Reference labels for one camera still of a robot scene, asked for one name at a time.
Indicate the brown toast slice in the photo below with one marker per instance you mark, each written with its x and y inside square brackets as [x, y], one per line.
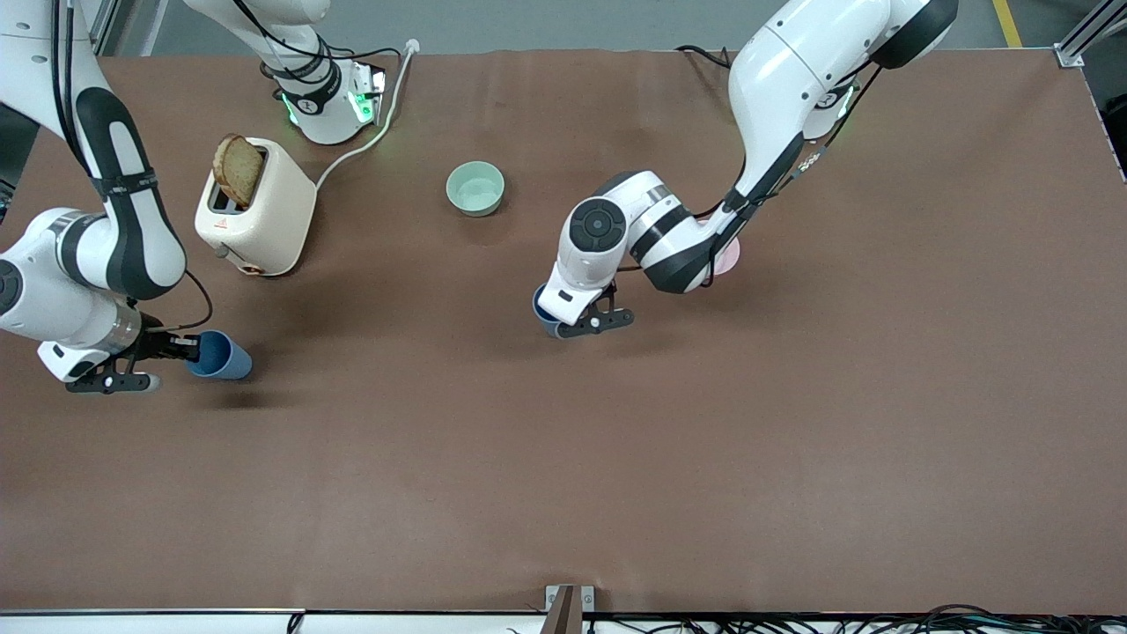
[238, 169]

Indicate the metal bracket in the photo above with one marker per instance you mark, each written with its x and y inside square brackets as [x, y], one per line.
[553, 597]

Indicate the pink bowl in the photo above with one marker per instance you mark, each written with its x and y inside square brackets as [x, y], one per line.
[729, 257]

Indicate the green bowl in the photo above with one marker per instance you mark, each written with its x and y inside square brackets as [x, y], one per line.
[475, 189]

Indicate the aluminium frame profile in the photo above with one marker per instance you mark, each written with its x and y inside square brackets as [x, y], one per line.
[110, 26]
[1079, 44]

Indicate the blue ribbed plastic cup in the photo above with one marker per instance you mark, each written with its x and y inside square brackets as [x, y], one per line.
[227, 359]
[544, 319]

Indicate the cream toaster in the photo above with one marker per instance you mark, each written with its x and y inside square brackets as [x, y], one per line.
[264, 220]

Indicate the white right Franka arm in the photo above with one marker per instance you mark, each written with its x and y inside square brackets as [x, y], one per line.
[132, 220]

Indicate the brown table cover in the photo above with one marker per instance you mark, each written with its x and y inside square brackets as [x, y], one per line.
[563, 458]

